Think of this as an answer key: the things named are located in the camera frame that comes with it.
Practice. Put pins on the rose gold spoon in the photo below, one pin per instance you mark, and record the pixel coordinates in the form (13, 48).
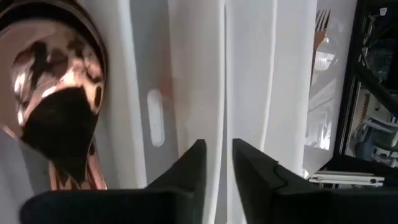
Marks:
(40, 46)

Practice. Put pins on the black metal table frame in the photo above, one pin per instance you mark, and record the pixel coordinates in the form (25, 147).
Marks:
(349, 77)

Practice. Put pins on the white plastic cutlery tray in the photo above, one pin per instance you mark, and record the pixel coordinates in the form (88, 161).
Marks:
(196, 77)

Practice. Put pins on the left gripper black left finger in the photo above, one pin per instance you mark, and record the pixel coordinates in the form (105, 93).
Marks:
(140, 205)

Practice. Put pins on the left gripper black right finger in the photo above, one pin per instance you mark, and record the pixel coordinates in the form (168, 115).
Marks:
(280, 202)

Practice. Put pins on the rose gold fork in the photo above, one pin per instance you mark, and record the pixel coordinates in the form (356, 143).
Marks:
(320, 37)

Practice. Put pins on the silver aluminium extrusion bar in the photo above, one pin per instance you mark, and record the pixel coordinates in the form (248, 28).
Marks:
(345, 180)

